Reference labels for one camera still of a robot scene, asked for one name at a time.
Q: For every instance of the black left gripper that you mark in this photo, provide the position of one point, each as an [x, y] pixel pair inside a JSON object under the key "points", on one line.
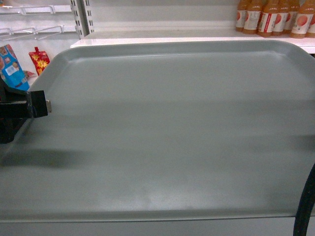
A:
{"points": [[16, 106]]}

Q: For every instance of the grey rectangular serving tray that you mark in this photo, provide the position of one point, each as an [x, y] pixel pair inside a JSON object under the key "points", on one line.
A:
{"points": [[200, 130]]}

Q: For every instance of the blue snack package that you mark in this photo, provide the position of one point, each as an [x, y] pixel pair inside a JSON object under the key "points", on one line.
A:
{"points": [[11, 69]]}

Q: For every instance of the red snack pouch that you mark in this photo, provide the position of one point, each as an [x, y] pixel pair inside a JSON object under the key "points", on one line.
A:
{"points": [[40, 60]]}

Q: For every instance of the white slotted shelf upright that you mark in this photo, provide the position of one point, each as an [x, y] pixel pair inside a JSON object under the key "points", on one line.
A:
{"points": [[83, 17]]}

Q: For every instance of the peach juice bottle left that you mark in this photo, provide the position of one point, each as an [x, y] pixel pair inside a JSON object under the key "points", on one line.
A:
{"points": [[253, 12]]}

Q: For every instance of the peach juice bottle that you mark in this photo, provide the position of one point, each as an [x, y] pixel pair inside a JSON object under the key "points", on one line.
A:
{"points": [[303, 19], [253, 12]]}

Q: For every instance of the white upper shelf board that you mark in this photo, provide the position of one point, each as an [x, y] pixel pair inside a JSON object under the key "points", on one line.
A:
{"points": [[167, 36]]}

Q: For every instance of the peach juice bottle right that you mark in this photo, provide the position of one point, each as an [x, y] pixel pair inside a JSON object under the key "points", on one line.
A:
{"points": [[303, 19]]}

